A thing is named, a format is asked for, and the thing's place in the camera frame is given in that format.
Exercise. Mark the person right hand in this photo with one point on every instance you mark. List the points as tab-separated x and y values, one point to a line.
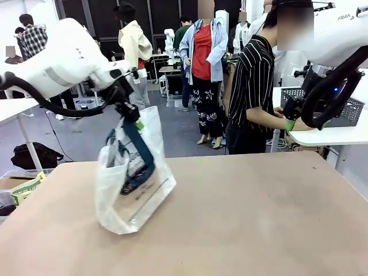
303	127

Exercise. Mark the dark grey plastic basket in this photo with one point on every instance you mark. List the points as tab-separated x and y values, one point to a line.
353	112

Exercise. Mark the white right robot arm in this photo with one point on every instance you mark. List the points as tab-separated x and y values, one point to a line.
339	34

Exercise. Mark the white translucent shopping bag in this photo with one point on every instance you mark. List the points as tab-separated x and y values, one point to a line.
115	201

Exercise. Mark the green printed paper bag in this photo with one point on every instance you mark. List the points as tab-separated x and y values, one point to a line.
26	189

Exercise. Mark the person in plaid shirt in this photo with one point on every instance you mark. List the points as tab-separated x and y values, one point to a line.
33	38

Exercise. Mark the black duffel bag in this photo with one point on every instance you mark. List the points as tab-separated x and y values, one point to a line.
34	156

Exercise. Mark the large white side table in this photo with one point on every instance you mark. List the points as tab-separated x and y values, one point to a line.
330	136

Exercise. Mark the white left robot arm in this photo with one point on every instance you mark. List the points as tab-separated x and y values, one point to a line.
57	63

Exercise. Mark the person in green shirt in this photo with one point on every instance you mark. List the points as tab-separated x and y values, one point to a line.
179	34

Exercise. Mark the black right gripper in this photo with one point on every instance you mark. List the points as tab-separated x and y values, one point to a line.
292	109

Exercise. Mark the person left hand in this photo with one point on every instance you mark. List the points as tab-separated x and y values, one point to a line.
280	112

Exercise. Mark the wooden pallet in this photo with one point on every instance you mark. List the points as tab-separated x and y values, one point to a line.
290	140

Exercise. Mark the brown cardboard box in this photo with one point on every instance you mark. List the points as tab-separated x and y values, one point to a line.
11	182

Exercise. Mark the white table with slanted leg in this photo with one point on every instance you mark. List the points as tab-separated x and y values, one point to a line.
11	112

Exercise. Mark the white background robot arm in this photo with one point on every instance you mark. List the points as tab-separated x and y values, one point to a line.
169	40

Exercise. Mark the person right forearm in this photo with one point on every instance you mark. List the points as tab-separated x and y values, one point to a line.
273	122

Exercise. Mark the person in striped shirt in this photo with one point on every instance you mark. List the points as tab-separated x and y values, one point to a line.
250	80

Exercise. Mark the seated background person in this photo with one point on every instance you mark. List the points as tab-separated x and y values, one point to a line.
13	59

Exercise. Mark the mannequin red shirt blue jacket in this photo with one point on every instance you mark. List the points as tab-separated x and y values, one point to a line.
204	57

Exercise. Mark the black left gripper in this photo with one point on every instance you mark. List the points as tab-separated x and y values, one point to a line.
129	112

